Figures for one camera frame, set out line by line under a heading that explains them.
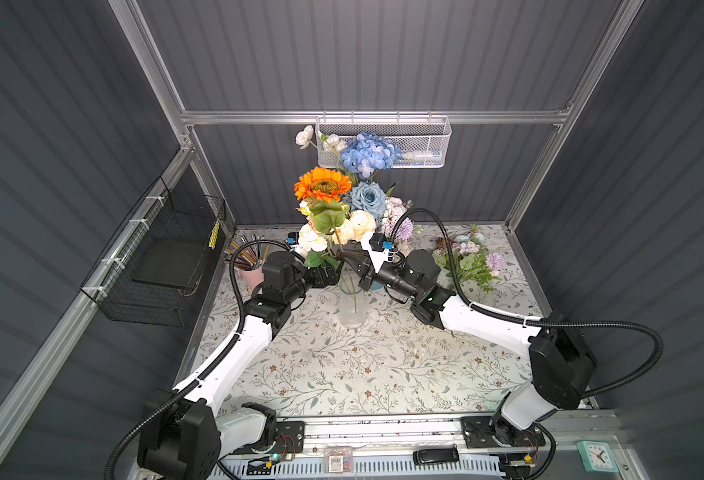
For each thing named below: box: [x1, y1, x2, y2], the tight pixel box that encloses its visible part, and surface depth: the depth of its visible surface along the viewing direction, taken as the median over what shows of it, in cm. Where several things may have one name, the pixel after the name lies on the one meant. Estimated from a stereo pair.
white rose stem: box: [295, 125, 348, 172], surface depth 82 cm
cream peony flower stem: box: [332, 210, 377, 245], surface depth 70 cm
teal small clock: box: [576, 440, 619, 474], surface depth 71 cm
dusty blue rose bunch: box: [351, 181, 387, 217], surface depth 73 cm
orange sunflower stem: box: [293, 166, 353, 202], surface depth 57 cm
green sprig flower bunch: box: [432, 225, 505, 292], surface depth 101 cm
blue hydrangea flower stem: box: [340, 132, 402, 179], surface depth 75 cm
